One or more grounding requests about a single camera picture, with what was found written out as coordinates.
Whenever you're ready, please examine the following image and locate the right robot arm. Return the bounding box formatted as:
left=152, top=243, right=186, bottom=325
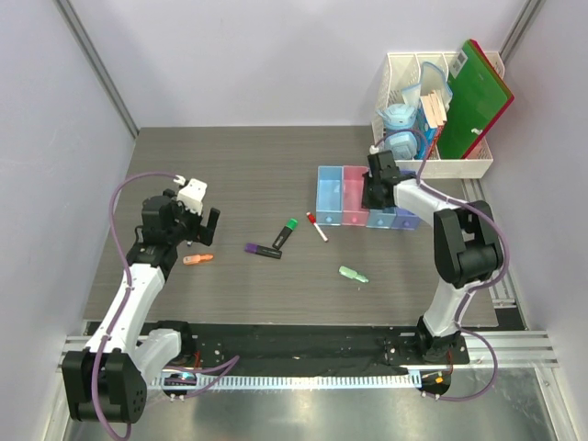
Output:
left=362, top=151, right=506, bottom=363

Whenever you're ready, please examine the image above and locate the white plastic organizer basket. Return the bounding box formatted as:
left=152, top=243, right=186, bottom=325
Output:
left=371, top=52, right=492, bottom=179

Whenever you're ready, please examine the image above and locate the clear blue zip bag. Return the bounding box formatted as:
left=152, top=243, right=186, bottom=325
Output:
left=401, top=62, right=453, bottom=110

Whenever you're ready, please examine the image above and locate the wooden sticks bundle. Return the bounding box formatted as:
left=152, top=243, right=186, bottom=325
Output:
left=420, top=90, right=447, bottom=129

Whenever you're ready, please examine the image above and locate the pink drawer box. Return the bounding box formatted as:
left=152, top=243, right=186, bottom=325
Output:
left=342, top=165, right=369, bottom=227

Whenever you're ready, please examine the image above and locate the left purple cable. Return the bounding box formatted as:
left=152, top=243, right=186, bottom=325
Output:
left=91, top=170, right=185, bottom=441

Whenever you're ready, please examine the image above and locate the light blue drawer box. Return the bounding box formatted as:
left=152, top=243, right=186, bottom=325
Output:
left=315, top=165, right=343, bottom=226

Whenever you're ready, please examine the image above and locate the red cap whiteboard marker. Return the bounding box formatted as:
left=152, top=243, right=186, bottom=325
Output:
left=306, top=211, right=329, bottom=243

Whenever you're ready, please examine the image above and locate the blue red card box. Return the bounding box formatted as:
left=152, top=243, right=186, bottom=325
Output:
left=415, top=105, right=446, bottom=160

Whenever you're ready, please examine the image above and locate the green cap black highlighter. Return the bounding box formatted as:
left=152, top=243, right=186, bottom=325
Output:
left=272, top=218, right=298, bottom=251

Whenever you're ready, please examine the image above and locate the corner aluminium post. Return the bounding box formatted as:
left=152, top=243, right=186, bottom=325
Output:
left=54, top=0, right=140, bottom=140
left=499, top=0, right=546, bottom=64

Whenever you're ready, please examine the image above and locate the left corner aluminium post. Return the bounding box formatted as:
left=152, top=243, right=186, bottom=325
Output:
left=54, top=0, right=140, bottom=140

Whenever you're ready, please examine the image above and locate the purple cable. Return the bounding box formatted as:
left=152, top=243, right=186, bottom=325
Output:
left=369, top=128, right=511, bottom=403
left=91, top=170, right=185, bottom=441

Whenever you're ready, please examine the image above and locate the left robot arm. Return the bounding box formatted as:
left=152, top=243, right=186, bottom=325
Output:
left=62, top=179, right=220, bottom=424

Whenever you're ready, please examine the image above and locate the light green mini highlighter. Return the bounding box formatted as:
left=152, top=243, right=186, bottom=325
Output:
left=338, top=266, right=369, bottom=283

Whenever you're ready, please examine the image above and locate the slotted cable duct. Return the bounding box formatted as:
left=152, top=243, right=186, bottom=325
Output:
left=151, top=374, right=423, bottom=391

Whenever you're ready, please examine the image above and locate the green plastic folder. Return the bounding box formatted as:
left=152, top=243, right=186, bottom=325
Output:
left=437, top=39, right=514, bottom=160

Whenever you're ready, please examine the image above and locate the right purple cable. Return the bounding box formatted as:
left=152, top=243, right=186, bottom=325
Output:
left=369, top=128, right=511, bottom=403

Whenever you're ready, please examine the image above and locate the purple drawer box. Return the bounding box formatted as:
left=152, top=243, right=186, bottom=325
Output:
left=391, top=208, right=421, bottom=231

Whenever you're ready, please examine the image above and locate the purple cap black highlighter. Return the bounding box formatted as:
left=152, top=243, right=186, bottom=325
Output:
left=244, top=243, right=282, bottom=259

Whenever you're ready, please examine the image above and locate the orange mini highlighter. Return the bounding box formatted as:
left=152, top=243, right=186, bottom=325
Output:
left=182, top=254, right=214, bottom=266

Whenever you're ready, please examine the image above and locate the right corner aluminium post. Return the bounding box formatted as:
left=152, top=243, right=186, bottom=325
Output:
left=499, top=0, right=546, bottom=64

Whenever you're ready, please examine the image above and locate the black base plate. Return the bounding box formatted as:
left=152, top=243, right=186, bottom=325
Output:
left=170, top=323, right=469, bottom=378

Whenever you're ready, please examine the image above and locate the lower blue tape dispenser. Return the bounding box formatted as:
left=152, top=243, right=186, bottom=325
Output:
left=384, top=131, right=418, bottom=161

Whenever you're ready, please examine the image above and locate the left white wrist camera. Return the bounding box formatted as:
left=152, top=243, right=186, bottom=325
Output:
left=176, top=178, right=208, bottom=216

